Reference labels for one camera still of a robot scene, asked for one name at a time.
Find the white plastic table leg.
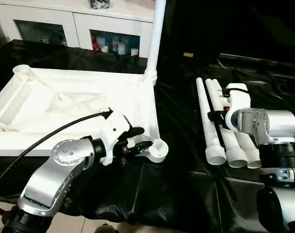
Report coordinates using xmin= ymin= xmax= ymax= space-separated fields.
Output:
xmin=212 ymin=78 xmax=262 ymax=169
xmin=196 ymin=77 xmax=228 ymax=166
xmin=205 ymin=78 xmax=249 ymax=169
xmin=144 ymin=0 xmax=167 ymax=87

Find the white plastic table top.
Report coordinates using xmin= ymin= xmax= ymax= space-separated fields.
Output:
xmin=0 ymin=64 xmax=169 ymax=164

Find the black glossy mat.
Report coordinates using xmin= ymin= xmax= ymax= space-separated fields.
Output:
xmin=0 ymin=38 xmax=295 ymax=233

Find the long black bar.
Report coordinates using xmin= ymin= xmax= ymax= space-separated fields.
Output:
xmin=219 ymin=53 xmax=295 ymax=71

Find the large dark screen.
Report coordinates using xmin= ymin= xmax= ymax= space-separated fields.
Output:
xmin=159 ymin=0 xmax=295 ymax=64

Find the white glass-door cabinet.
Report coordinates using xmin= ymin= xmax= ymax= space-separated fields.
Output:
xmin=0 ymin=0 xmax=155 ymax=59

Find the dark bag of parts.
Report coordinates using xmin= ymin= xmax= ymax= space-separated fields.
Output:
xmin=88 ymin=0 xmax=112 ymax=11

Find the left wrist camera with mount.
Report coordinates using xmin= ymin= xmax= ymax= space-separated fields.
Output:
xmin=98 ymin=111 xmax=134 ymax=167

